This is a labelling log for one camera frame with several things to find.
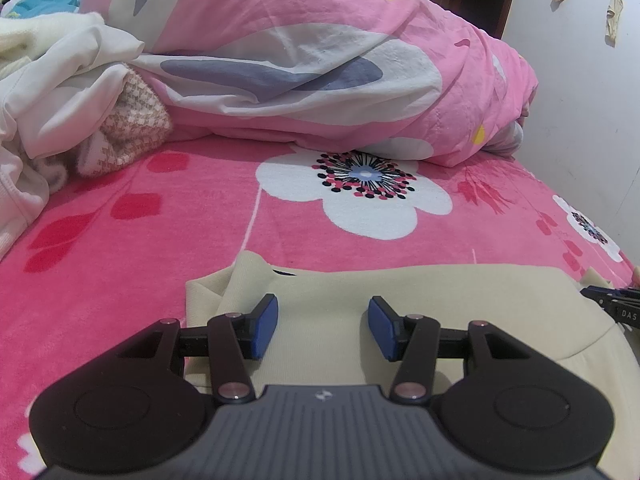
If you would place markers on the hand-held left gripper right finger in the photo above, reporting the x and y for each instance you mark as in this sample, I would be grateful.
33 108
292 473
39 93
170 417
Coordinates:
381 327

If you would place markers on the pink floral bed blanket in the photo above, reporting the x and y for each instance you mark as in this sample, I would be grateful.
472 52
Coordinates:
150 240

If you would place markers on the pink floral quilt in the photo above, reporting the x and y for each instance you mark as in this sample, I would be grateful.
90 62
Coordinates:
300 50

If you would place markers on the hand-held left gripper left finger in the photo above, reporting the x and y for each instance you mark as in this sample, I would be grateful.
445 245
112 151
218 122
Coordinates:
265 327

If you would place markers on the beige zip jacket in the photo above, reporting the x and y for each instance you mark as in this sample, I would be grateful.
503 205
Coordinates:
325 300

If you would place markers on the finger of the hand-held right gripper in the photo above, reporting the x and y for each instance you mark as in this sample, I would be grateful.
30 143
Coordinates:
602 291
625 312

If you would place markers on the white garment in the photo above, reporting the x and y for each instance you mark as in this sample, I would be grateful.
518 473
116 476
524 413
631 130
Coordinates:
65 90

